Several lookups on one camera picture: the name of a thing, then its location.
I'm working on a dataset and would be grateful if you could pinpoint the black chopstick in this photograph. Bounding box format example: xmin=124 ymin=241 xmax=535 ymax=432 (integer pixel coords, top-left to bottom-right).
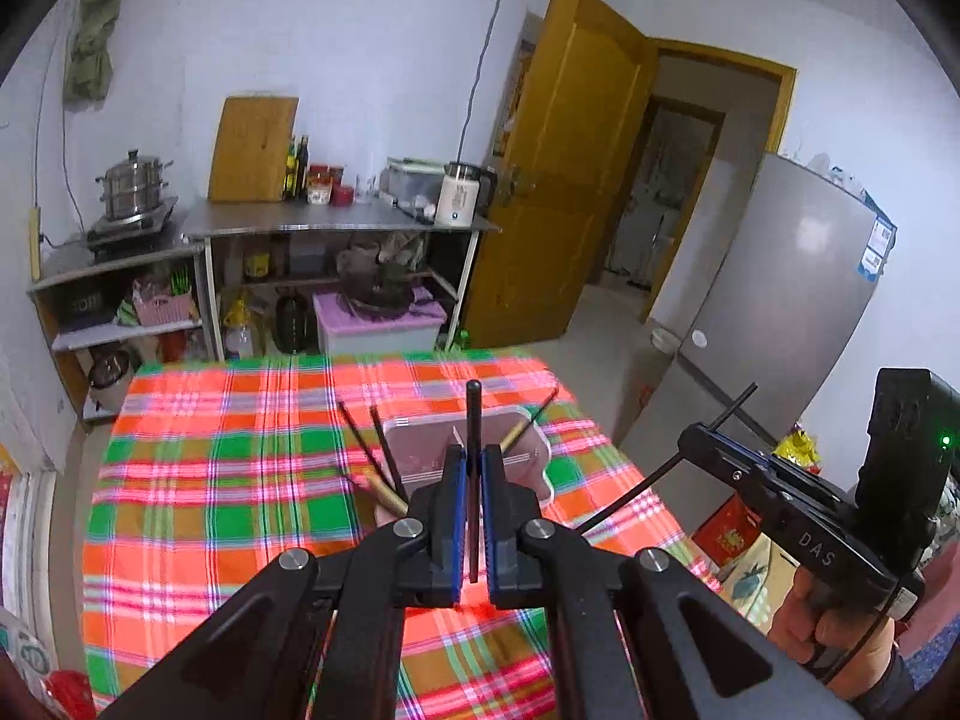
xmin=337 ymin=400 xmax=394 ymax=493
xmin=370 ymin=405 xmax=409 ymax=504
xmin=527 ymin=385 xmax=560 ymax=427
xmin=466 ymin=379 xmax=482 ymax=583
xmin=574 ymin=382 xmax=758 ymax=535

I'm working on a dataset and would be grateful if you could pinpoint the wooden chopstick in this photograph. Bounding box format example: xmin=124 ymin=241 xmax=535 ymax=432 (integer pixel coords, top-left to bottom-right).
xmin=500 ymin=421 xmax=530 ymax=454
xmin=366 ymin=475 xmax=409 ymax=518

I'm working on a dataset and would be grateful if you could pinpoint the silver metal chopstick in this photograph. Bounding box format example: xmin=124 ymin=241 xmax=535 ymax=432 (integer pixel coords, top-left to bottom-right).
xmin=451 ymin=424 xmax=466 ymax=449

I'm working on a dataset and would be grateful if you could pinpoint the steel kitchen counter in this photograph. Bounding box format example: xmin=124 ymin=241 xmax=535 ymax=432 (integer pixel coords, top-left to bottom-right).
xmin=179 ymin=196 xmax=503 ymax=361

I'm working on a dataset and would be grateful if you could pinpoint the person right hand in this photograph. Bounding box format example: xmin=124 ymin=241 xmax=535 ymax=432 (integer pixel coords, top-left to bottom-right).
xmin=768 ymin=567 xmax=895 ymax=700

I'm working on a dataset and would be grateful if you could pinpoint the yellow plastic bag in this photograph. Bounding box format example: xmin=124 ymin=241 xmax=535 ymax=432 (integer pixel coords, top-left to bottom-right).
xmin=773 ymin=424 xmax=822 ymax=475

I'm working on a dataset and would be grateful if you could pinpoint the plaid tablecloth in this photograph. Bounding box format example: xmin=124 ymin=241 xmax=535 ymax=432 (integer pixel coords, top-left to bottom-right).
xmin=79 ymin=347 xmax=723 ymax=720

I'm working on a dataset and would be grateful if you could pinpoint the pink utensil basket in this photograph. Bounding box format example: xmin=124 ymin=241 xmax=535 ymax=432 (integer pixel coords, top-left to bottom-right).
xmin=382 ymin=406 xmax=555 ymax=507

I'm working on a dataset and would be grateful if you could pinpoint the silver refrigerator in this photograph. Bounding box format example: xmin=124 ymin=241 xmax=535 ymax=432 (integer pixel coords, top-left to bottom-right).
xmin=622 ymin=154 xmax=896 ymax=475

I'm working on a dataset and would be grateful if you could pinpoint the purple lid storage box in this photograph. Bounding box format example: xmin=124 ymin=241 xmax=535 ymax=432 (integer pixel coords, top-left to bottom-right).
xmin=313 ymin=288 xmax=448 ymax=356

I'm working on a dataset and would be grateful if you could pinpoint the black wok pan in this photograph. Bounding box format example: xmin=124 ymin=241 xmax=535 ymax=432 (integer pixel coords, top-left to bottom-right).
xmin=340 ymin=278 xmax=434 ymax=322

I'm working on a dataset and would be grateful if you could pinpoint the pink small basket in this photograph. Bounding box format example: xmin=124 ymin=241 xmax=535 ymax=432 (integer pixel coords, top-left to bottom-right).
xmin=133 ymin=293 xmax=197 ymax=327

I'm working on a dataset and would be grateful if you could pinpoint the wooden low shelf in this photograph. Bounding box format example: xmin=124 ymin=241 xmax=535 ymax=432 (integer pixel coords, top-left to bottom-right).
xmin=26 ymin=242 xmax=208 ymax=427

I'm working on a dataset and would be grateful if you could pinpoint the induction cooker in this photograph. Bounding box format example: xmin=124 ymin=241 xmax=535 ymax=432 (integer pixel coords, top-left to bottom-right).
xmin=85 ymin=197 xmax=178 ymax=252

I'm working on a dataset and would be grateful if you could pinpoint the red lid jar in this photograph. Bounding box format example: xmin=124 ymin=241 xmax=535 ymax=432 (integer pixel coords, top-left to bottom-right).
xmin=304 ymin=164 xmax=334 ymax=205

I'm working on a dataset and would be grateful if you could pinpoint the white electric kettle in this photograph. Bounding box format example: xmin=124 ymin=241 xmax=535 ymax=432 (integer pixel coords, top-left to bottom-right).
xmin=434 ymin=161 xmax=498 ymax=229

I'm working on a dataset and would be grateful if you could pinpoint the dark sauce bottle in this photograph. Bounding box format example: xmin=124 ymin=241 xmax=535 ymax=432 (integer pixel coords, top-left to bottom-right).
xmin=295 ymin=135 xmax=309 ymax=200

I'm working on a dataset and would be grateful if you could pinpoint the wooden cutting board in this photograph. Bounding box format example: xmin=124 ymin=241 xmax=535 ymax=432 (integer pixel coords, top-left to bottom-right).
xmin=206 ymin=96 xmax=299 ymax=203

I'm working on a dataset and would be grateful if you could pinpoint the steel steamer pot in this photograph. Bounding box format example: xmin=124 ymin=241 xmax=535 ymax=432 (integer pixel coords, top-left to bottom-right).
xmin=96 ymin=149 xmax=176 ymax=221

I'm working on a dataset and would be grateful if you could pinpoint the wooden door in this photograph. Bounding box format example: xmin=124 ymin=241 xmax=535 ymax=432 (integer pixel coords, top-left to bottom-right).
xmin=462 ymin=0 xmax=658 ymax=348

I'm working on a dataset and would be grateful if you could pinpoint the green hanging cloth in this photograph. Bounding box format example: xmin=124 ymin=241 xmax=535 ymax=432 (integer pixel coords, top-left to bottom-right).
xmin=64 ymin=0 xmax=121 ymax=107

